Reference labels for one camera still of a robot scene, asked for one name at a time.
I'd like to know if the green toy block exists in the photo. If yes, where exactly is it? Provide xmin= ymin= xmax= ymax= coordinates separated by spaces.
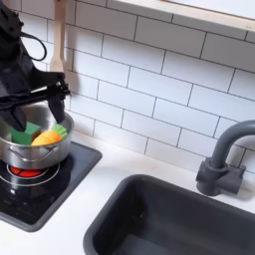
xmin=10 ymin=122 xmax=42 ymax=146

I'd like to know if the orange toy carrot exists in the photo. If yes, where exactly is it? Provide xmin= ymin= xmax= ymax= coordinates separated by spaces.
xmin=30 ymin=124 xmax=69 ymax=147

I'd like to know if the steel pot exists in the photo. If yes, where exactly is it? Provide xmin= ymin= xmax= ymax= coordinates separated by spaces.
xmin=0 ymin=101 xmax=75 ymax=170

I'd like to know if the wooden spoon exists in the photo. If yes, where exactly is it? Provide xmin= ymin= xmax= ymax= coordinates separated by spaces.
xmin=49 ymin=0 xmax=68 ymax=75

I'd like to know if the black stove top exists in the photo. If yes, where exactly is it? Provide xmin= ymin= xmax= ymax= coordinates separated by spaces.
xmin=0 ymin=141 xmax=104 ymax=233

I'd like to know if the dark grey sink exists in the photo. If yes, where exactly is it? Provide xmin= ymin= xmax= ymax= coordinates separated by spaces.
xmin=83 ymin=173 xmax=255 ymax=255

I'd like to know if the pale wooden shelf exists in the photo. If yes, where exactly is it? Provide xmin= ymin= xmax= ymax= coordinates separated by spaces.
xmin=112 ymin=0 xmax=255 ymax=33

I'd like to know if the dark grey tap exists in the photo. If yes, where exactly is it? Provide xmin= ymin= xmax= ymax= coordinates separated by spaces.
xmin=195 ymin=120 xmax=255 ymax=197

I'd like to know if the thin black cable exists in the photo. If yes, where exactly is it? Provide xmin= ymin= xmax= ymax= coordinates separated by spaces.
xmin=19 ymin=32 xmax=48 ymax=63

